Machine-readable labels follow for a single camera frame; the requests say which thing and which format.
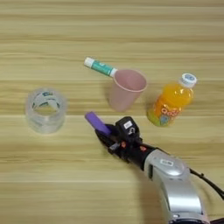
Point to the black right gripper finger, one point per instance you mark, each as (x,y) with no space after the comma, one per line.
(105,139)
(113,129)

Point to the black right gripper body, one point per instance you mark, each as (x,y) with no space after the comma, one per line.
(132,151)

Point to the purple eraser block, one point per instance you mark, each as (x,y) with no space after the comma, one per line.
(97,123)

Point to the clear tape roll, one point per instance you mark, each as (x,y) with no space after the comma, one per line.
(46,122)

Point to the orange juice bottle white cap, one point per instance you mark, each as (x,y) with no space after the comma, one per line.
(172,102)

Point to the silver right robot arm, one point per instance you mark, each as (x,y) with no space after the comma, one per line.
(178,186)

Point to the small black box white label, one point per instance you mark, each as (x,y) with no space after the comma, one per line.
(127,128)

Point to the pink plastic cup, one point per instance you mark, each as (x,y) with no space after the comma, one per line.
(127,90)

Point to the green white glue stick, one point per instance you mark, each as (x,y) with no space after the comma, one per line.
(100,66)

